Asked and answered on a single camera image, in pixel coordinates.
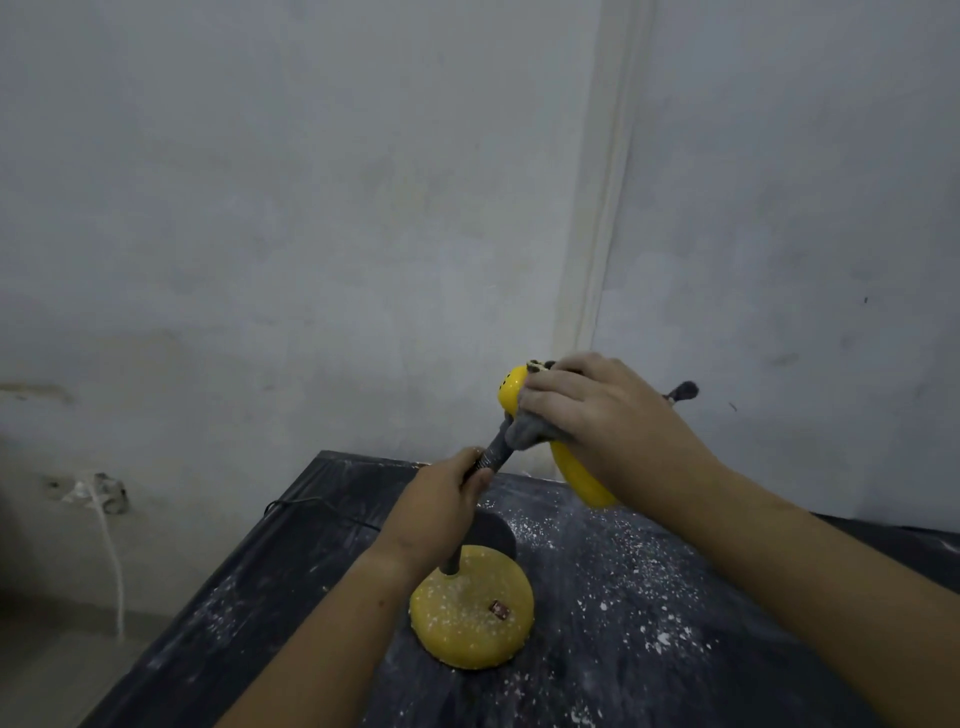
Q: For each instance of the person's left hand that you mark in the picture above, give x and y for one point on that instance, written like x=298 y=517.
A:
x=427 y=517

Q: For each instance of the person's right hand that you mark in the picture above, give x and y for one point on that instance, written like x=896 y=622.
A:
x=630 y=427

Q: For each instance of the person's left thumb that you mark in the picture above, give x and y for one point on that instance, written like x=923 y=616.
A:
x=478 y=469

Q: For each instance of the person's right fingers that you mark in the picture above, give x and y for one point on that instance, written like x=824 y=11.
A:
x=559 y=397

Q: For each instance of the yellow gooseneck desk lamp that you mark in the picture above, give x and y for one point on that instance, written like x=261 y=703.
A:
x=465 y=619

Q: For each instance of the person's left forearm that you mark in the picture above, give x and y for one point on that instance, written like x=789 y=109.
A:
x=330 y=645

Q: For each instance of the person's right forearm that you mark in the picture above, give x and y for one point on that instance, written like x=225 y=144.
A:
x=825 y=592

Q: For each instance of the scattered white plaster crumbs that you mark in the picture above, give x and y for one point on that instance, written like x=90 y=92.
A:
x=637 y=585

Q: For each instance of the black plastic table cover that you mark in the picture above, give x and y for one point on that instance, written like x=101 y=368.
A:
x=300 y=607

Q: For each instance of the grey wall socket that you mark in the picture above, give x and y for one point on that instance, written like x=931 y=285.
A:
x=111 y=495

